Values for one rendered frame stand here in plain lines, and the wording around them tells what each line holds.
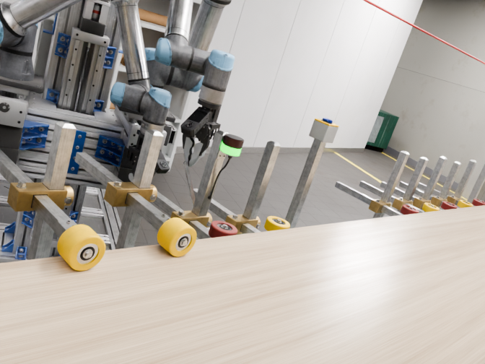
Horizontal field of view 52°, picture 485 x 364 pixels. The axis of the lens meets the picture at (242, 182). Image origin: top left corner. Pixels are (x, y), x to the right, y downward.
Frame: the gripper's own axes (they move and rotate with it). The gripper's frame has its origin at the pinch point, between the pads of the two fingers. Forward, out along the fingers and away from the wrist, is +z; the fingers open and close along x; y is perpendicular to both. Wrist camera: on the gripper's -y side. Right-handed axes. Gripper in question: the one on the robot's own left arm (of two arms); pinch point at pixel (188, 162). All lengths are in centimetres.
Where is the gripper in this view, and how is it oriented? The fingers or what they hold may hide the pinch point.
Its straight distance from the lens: 157.4
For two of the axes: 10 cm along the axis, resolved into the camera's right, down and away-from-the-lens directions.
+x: -8.6, -3.8, 3.3
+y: 4.1, -1.5, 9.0
